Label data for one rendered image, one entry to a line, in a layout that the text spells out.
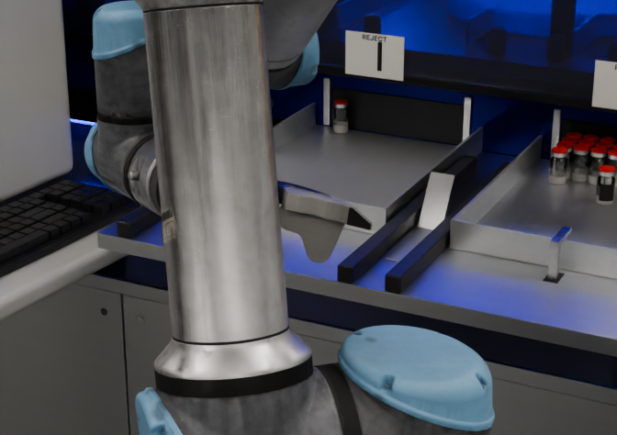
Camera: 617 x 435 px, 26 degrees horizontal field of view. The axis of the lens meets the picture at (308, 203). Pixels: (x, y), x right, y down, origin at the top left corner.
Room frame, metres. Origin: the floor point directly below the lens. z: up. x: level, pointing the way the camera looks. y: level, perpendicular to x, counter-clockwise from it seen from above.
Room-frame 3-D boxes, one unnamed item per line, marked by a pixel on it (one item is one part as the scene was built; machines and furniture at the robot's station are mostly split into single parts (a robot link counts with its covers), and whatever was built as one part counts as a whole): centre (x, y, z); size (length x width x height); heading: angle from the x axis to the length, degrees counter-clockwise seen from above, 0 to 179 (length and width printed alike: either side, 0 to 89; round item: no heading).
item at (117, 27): (1.27, 0.16, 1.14); 0.11 x 0.08 x 0.11; 107
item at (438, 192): (1.44, -0.13, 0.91); 0.14 x 0.03 x 0.06; 155
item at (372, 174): (1.65, -0.05, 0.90); 0.34 x 0.26 x 0.04; 154
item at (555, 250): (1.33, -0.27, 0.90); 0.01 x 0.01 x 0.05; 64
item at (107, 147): (1.27, 0.17, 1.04); 0.11 x 0.08 x 0.09; 33
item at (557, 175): (1.62, -0.32, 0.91); 0.02 x 0.02 x 0.05
